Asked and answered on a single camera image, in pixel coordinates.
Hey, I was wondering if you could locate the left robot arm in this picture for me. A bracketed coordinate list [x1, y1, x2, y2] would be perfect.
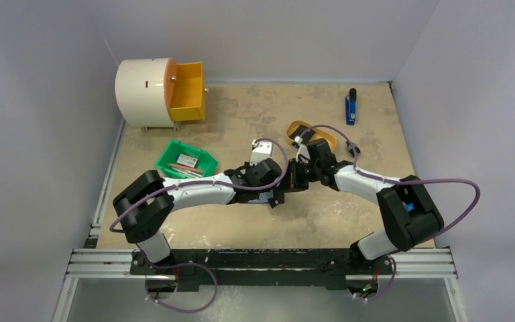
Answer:
[113, 158, 287, 274]

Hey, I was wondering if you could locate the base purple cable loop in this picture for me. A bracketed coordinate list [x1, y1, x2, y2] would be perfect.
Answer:
[144, 260, 221, 315]

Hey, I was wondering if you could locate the orange drawer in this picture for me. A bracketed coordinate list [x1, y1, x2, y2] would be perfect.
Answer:
[168, 62, 206, 122]

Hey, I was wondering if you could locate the blue black stapler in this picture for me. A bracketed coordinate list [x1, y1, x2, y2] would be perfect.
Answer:
[345, 88, 357, 125]

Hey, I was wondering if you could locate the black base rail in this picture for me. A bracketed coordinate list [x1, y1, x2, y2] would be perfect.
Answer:
[130, 248, 393, 292]

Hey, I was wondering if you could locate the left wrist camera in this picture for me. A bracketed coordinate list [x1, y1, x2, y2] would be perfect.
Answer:
[249, 140, 273, 166]

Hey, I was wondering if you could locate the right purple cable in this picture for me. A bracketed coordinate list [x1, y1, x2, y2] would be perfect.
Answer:
[295, 124, 481, 303]

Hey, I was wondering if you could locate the aluminium frame rail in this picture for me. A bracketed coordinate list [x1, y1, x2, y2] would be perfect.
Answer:
[65, 249, 174, 281]

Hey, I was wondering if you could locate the small black cylinder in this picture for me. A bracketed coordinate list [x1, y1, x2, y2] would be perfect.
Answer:
[347, 142, 361, 158]

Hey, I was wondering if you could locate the white cylindrical drawer cabinet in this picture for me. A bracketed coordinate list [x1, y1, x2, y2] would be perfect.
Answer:
[115, 58, 178, 127]

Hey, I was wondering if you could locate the blue leather card holder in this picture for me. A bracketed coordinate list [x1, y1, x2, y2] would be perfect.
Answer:
[247, 191, 274, 204]

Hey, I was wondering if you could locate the tan oval tray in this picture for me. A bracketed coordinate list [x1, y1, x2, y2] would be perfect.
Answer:
[286, 120, 337, 151]

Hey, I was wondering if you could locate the black card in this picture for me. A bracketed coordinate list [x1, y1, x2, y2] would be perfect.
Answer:
[291, 125, 315, 144]

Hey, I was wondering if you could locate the green plastic bin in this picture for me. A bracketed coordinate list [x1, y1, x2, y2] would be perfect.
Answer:
[154, 140, 218, 178]

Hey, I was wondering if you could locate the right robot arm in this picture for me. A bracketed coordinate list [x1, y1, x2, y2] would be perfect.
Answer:
[274, 139, 445, 273]

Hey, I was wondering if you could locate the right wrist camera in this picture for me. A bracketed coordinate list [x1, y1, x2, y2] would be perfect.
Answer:
[292, 136, 310, 164]

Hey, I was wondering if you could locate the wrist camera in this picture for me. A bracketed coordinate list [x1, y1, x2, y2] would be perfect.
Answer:
[249, 140, 273, 166]
[292, 136, 310, 164]

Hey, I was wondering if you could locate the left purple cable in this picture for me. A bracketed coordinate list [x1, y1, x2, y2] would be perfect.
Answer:
[109, 138, 290, 234]

